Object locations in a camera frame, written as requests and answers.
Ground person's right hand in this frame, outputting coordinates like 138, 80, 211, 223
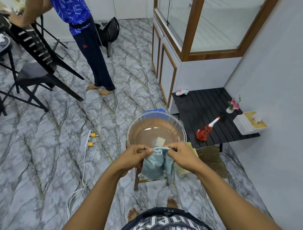
164, 142, 206, 176

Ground person's left hand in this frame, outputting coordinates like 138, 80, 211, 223
113, 144, 154, 178

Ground light blue cleaning cloth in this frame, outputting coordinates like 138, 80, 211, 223
138, 146, 175, 184

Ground person's left forearm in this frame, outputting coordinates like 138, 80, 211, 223
61, 165, 133, 230

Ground person's right forearm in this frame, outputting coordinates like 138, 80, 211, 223
195, 163, 282, 230

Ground person's left foot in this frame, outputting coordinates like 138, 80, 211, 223
127, 208, 140, 223

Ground person's dark printed shirt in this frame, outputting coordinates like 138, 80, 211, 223
121, 207, 213, 230

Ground white cabinet door wooden trim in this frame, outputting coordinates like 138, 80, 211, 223
151, 23, 161, 80
159, 43, 177, 108

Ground wooden framed display cabinet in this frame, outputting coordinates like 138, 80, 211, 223
151, 0, 280, 114

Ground narrow glass panel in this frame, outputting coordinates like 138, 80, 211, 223
190, 0, 267, 53

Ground pale yellow plastic container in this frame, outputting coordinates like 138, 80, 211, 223
174, 142, 199, 176

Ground brown wooden stool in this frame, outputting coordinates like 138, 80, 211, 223
134, 163, 175, 191

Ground red spray bottle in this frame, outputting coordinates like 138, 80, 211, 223
196, 116, 221, 142

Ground clear plastic basin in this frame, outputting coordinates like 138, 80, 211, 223
126, 111, 187, 152

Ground white power strip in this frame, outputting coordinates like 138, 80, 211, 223
85, 130, 93, 148

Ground blue plastic stool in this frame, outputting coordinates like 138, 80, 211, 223
143, 108, 167, 115

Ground black slatted table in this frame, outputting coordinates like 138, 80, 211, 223
171, 87, 261, 152

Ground pink flowers in white pot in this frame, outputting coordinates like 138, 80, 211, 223
226, 95, 242, 114

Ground white tissue box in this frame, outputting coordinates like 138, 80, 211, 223
233, 111, 268, 136

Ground black plastic chair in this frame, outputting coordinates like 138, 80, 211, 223
9, 22, 85, 112
94, 16, 120, 58

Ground black round table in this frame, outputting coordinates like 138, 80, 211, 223
0, 0, 69, 61

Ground pile of yellow food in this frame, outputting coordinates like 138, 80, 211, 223
0, 0, 25, 14

